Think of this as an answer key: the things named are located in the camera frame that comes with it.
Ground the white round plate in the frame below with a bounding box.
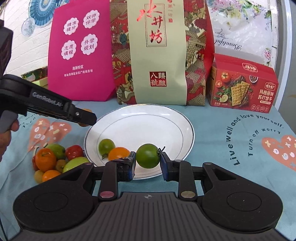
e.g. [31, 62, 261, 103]
[84, 104, 195, 166]

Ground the magenta non-woven tote bag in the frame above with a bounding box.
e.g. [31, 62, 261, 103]
[48, 1, 115, 101]

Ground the green tomato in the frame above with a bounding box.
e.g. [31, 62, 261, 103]
[98, 138, 115, 159]
[136, 144, 165, 169]

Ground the red green liquor gift bag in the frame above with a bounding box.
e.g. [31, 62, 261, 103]
[110, 0, 214, 106]

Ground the blue paper fan decoration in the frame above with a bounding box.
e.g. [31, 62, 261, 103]
[21, 0, 70, 37]

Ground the green patterned bowl box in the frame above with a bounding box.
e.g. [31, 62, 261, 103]
[21, 66, 48, 82]

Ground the white floral plastic bag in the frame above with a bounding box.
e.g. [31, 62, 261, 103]
[207, 1, 273, 67]

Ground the red apple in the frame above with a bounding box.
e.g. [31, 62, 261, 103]
[65, 145, 84, 161]
[32, 155, 39, 171]

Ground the tan longan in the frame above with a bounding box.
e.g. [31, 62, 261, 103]
[34, 170, 44, 184]
[55, 160, 67, 173]

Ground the orange with stem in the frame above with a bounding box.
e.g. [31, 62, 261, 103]
[35, 148, 57, 172]

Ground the red cracker box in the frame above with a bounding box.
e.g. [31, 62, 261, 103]
[207, 54, 278, 113]

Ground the person's left hand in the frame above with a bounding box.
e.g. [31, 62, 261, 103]
[0, 120, 19, 162]

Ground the light green cardboard box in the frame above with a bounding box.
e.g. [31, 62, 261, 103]
[32, 77, 48, 89]

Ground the tan longan back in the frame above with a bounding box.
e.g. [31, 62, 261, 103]
[55, 160, 67, 173]

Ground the large light green mango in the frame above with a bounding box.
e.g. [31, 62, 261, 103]
[63, 157, 89, 173]

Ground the small green mango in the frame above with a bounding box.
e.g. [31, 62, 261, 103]
[46, 143, 66, 160]

